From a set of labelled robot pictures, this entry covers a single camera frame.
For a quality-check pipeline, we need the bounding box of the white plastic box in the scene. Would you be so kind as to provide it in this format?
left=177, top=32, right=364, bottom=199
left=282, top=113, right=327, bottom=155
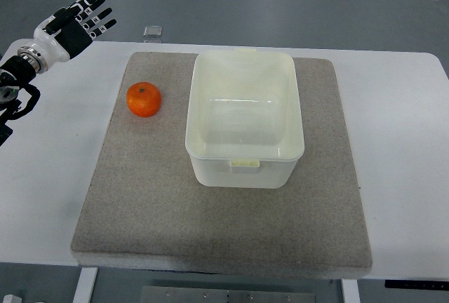
left=185, top=50, right=304, bottom=189

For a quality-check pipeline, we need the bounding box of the orange fruit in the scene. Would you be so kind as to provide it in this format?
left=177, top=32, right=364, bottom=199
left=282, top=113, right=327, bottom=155
left=126, top=81, right=162, bottom=117

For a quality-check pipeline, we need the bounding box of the small clear plastic square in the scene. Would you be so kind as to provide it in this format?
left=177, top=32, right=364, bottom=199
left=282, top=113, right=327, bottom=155
left=143, top=25, right=163, bottom=38

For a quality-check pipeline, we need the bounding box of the grey metal plate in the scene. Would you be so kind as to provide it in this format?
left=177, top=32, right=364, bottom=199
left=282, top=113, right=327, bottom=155
left=140, top=286, right=316, bottom=303

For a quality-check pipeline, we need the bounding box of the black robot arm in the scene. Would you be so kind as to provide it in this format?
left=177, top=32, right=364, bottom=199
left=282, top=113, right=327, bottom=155
left=1, top=46, right=46, bottom=145

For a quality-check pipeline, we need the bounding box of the white object bottom left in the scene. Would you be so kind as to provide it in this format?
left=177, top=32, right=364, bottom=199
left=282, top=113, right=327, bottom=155
left=2, top=294, right=22, bottom=303

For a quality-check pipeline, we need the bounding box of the white table leg left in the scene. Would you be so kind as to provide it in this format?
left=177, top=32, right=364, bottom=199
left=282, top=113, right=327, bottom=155
left=72, top=267, right=98, bottom=303

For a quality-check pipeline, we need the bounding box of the grey felt mat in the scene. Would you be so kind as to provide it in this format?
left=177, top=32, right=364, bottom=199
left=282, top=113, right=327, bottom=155
left=71, top=52, right=372, bottom=278

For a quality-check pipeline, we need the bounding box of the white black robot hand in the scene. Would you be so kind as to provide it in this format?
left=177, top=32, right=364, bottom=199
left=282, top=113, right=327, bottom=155
left=34, top=0, right=116, bottom=62

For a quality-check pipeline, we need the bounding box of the black control panel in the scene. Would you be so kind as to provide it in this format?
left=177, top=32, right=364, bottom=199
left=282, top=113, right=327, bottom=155
left=384, top=280, right=449, bottom=291

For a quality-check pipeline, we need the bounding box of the white table leg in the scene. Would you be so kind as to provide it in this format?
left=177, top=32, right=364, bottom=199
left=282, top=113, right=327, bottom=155
left=342, top=279, right=361, bottom=303
left=72, top=267, right=98, bottom=303

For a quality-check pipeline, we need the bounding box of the white table leg right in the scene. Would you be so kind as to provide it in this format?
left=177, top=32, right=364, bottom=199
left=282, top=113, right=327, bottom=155
left=342, top=279, right=361, bottom=303

